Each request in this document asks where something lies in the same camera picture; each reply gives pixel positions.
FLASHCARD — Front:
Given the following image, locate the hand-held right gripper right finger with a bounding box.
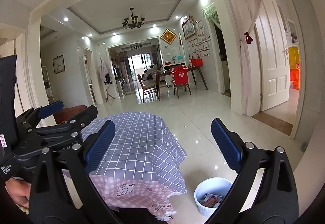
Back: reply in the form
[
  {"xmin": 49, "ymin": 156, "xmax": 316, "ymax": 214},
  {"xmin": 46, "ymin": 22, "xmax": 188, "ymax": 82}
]
[{"xmin": 204, "ymin": 118, "xmax": 299, "ymax": 224}]

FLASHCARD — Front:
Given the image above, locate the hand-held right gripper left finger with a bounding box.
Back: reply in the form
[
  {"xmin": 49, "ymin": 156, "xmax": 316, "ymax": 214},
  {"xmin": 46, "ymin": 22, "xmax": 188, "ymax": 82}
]
[{"xmin": 29, "ymin": 120, "xmax": 120, "ymax": 224}]

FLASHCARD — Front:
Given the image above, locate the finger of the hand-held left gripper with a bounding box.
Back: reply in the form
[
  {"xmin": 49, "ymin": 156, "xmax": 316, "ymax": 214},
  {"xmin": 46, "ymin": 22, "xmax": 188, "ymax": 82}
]
[
  {"xmin": 15, "ymin": 101, "xmax": 64, "ymax": 129},
  {"xmin": 25, "ymin": 105, "xmax": 98, "ymax": 144}
]

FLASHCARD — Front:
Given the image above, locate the red snack bag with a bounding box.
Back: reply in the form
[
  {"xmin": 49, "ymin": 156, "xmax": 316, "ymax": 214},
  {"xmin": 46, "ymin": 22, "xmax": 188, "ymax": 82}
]
[{"xmin": 203, "ymin": 197, "xmax": 220, "ymax": 208}]

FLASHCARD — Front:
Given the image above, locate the white ribbed bin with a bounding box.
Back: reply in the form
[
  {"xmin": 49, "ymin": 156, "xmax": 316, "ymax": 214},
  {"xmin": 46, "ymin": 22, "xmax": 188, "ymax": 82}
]
[{"xmin": 194, "ymin": 177, "xmax": 233, "ymax": 217}]

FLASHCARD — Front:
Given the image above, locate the person's left hand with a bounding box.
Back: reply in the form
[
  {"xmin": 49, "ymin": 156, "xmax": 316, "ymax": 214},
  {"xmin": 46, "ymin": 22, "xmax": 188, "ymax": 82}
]
[{"xmin": 5, "ymin": 178, "xmax": 32, "ymax": 215}]

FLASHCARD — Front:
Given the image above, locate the maroon upholstered bench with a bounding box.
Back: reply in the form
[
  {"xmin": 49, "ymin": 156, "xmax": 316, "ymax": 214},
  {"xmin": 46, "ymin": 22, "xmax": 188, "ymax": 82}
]
[{"xmin": 56, "ymin": 105, "xmax": 88, "ymax": 123}]

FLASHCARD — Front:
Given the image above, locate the white metal rack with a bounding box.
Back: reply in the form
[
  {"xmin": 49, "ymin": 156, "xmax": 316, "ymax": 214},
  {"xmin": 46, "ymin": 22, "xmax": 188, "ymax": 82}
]
[{"xmin": 41, "ymin": 67, "xmax": 55, "ymax": 104}]

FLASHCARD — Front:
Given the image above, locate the wooden coat stand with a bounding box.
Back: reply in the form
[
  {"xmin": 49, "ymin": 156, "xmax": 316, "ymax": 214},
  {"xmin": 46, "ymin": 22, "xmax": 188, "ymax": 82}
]
[{"xmin": 99, "ymin": 58, "xmax": 115, "ymax": 103}]

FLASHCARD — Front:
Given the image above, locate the grey checked tablecloth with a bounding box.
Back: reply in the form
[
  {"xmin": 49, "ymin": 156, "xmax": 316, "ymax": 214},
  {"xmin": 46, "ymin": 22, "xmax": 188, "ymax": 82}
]
[{"xmin": 80, "ymin": 112, "xmax": 188, "ymax": 194}]

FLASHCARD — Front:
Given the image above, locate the pale pink hanging garment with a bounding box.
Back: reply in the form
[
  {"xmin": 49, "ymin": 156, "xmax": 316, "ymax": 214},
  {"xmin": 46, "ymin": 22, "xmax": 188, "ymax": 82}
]
[{"xmin": 99, "ymin": 60, "xmax": 110, "ymax": 80}]

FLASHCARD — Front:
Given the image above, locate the pink checked cloth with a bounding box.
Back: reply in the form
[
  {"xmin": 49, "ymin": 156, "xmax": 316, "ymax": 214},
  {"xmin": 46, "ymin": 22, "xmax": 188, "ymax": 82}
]
[{"xmin": 61, "ymin": 169, "xmax": 178, "ymax": 221}]

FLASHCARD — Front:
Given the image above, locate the wooden dining chair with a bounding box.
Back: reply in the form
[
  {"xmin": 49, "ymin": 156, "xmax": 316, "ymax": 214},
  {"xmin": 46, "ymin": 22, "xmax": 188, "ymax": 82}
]
[{"xmin": 138, "ymin": 74, "xmax": 158, "ymax": 103}]

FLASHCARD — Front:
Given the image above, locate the wooden chair with red cover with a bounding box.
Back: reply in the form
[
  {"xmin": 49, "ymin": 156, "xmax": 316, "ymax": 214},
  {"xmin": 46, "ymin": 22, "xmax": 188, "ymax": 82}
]
[{"xmin": 173, "ymin": 67, "xmax": 192, "ymax": 99}]

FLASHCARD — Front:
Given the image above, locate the grey sofa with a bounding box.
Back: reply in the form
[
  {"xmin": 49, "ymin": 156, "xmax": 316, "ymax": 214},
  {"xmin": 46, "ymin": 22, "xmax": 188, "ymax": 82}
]
[{"xmin": 138, "ymin": 64, "xmax": 163, "ymax": 80}]

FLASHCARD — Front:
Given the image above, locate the red chair cover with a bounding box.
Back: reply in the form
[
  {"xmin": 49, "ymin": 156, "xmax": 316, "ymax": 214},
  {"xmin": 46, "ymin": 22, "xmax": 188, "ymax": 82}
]
[{"xmin": 171, "ymin": 66, "xmax": 189, "ymax": 85}]

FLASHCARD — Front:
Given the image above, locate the red basket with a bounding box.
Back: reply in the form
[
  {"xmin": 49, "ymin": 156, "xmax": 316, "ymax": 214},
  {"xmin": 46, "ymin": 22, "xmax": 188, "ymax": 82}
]
[{"xmin": 190, "ymin": 53, "xmax": 204, "ymax": 67}]

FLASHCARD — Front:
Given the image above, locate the dark wooden dining table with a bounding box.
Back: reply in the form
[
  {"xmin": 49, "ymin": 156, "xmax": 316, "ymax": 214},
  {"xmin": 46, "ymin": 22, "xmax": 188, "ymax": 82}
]
[{"xmin": 154, "ymin": 65, "xmax": 209, "ymax": 101}]

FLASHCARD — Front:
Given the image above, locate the white panel door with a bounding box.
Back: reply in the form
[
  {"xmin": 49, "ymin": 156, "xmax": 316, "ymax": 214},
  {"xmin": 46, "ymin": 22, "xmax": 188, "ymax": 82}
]
[{"xmin": 255, "ymin": 0, "xmax": 290, "ymax": 113}]

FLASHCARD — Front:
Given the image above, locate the orange plastic stool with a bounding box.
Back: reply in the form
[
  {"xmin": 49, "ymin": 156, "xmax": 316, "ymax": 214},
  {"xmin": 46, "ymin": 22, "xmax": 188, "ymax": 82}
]
[{"xmin": 289, "ymin": 67, "xmax": 301, "ymax": 90}]

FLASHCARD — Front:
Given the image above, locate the large black chandelier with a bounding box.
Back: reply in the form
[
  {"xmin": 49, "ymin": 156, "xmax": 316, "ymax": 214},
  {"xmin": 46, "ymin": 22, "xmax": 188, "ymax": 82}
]
[{"xmin": 122, "ymin": 7, "xmax": 146, "ymax": 29}]

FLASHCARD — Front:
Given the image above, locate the yellow plastic object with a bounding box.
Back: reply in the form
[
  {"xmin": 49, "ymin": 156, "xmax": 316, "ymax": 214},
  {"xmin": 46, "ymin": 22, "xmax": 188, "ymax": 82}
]
[{"xmin": 288, "ymin": 47, "xmax": 300, "ymax": 69}]

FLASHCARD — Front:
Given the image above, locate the green curtain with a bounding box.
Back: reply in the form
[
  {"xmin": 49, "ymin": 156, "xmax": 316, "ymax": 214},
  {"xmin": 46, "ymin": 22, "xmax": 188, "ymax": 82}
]
[{"xmin": 202, "ymin": 3, "xmax": 222, "ymax": 29}]

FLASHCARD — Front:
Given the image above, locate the dark framed wall picture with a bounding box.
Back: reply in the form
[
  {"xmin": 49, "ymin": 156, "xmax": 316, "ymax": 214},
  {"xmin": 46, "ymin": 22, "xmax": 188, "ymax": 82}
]
[{"xmin": 52, "ymin": 55, "xmax": 66, "ymax": 75}]

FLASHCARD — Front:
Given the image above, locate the group of wall certificates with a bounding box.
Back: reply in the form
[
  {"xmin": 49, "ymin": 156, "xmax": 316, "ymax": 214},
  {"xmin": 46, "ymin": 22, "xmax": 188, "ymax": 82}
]
[{"xmin": 188, "ymin": 19, "xmax": 211, "ymax": 58}]

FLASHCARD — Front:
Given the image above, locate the red gold diamond wall ornament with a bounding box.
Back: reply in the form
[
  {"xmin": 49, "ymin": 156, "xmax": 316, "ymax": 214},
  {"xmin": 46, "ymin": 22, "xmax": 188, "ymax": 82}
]
[{"xmin": 160, "ymin": 28, "xmax": 177, "ymax": 45}]

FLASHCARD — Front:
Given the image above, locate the brown framed wall painting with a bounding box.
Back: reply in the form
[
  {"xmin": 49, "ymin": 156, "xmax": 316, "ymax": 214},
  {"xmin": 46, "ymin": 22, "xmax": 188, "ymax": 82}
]
[{"xmin": 182, "ymin": 16, "xmax": 196, "ymax": 40}]

